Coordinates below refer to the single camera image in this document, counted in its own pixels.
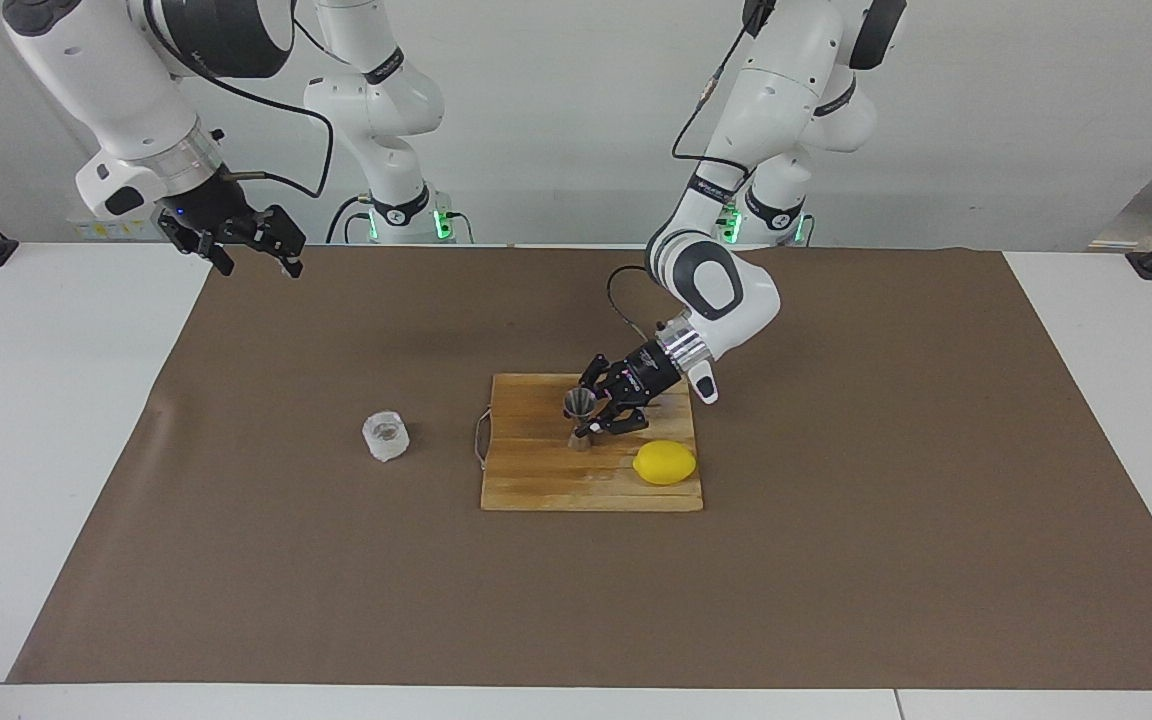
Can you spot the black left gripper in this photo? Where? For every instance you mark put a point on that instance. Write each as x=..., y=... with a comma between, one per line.
x=654, y=372

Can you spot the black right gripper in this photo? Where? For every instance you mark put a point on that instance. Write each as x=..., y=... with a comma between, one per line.
x=214, y=208

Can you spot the metal double jigger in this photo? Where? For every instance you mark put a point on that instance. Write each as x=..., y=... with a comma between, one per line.
x=579, y=403

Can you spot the clear faceted glass cup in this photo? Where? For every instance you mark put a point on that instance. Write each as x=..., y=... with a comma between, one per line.
x=386, y=437

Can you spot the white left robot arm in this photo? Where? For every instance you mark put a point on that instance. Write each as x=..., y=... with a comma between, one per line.
x=736, y=290

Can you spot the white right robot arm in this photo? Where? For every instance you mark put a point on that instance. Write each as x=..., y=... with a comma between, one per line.
x=116, y=70

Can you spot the yellow lemon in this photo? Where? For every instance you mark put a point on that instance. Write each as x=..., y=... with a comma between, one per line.
x=665, y=463

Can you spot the wooden cutting board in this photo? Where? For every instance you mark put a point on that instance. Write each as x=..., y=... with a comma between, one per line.
x=536, y=470

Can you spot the yellow white small boxes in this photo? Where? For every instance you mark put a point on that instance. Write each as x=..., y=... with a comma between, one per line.
x=96, y=229

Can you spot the brown table mat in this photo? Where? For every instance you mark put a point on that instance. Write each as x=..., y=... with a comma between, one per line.
x=576, y=600

